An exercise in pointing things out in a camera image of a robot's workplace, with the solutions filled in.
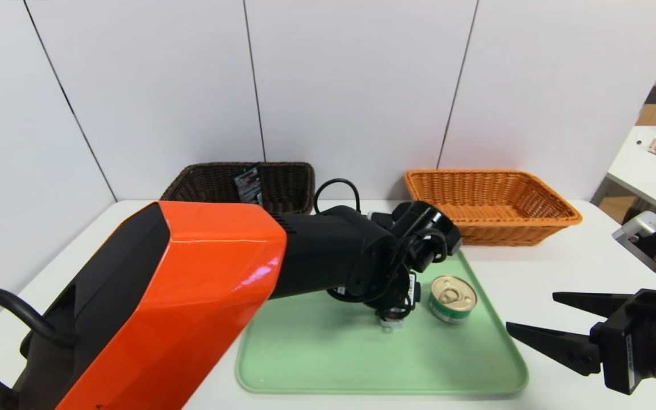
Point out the grey translucent slim plastic case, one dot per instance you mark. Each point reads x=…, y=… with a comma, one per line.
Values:
x=389, y=324

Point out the light green plastic tray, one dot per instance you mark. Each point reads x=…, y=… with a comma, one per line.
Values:
x=447, y=364

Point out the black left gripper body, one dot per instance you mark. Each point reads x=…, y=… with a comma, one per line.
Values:
x=411, y=288

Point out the orange wicker basket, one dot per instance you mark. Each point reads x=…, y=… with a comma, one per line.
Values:
x=476, y=233

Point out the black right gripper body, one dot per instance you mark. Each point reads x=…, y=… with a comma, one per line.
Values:
x=618, y=350

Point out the white side table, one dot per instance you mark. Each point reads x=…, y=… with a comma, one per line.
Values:
x=641, y=165

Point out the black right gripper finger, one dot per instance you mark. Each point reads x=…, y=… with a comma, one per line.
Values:
x=593, y=302
x=558, y=347

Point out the gold lid green label can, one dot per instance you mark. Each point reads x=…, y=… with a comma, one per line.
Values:
x=452, y=296

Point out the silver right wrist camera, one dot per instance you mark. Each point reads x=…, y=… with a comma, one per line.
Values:
x=641, y=228

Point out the dark brown wicker basket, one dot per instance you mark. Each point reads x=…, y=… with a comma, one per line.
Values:
x=288, y=188

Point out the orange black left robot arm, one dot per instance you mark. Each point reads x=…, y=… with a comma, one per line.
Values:
x=191, y=296

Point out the black cosmetic tube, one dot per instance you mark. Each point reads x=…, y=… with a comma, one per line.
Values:
x=248, y=185

